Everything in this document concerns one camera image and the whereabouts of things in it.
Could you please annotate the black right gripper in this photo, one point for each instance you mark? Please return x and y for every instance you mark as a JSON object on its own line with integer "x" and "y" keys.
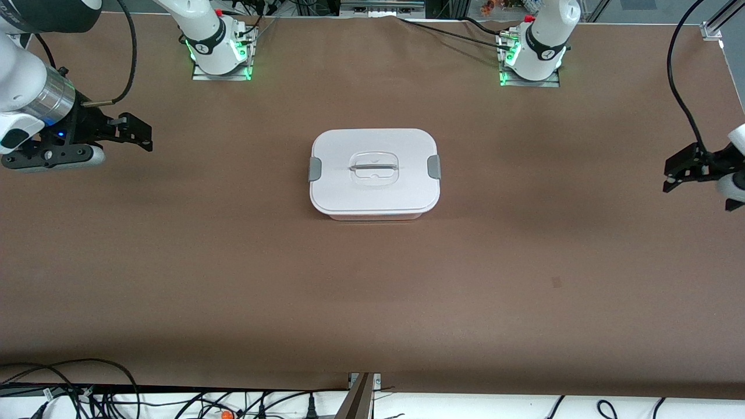
{"x": 86, "y": 125}

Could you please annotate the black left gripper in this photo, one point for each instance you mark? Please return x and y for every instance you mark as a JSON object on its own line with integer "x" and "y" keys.
{"x": 713, "y": 159}

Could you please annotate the grey lid latch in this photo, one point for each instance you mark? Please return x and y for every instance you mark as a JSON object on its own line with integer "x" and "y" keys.
{"x": 314, "y": 169}
{"x": 434, "y": 167}

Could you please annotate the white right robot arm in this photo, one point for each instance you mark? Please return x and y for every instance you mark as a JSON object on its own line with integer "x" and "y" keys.
{"x": 204, "y": 35}

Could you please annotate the small colourful figurine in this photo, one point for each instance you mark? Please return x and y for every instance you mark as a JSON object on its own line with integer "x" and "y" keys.
{"x": 492, "y": 7}

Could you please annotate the black power plug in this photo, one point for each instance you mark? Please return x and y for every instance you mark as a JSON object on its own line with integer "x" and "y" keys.
{"x": 311, "y": 410}

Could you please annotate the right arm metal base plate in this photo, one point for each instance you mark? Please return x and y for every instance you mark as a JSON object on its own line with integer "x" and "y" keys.
{"x": 247, "y": 52}

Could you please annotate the aluminium profile corner bracket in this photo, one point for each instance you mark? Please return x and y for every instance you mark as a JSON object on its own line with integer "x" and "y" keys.
{"x": 719, "y": 23}

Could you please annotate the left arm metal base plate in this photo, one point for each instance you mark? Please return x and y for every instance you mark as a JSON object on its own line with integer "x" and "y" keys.
{"x": 529, "y": 83}

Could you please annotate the grey metal bracket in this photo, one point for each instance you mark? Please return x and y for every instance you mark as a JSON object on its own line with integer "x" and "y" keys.
{"x": 381, "y": 7}

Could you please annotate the short aluminium profile post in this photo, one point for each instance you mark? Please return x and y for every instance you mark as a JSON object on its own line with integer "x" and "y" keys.
{"x": 358, "y": 398}

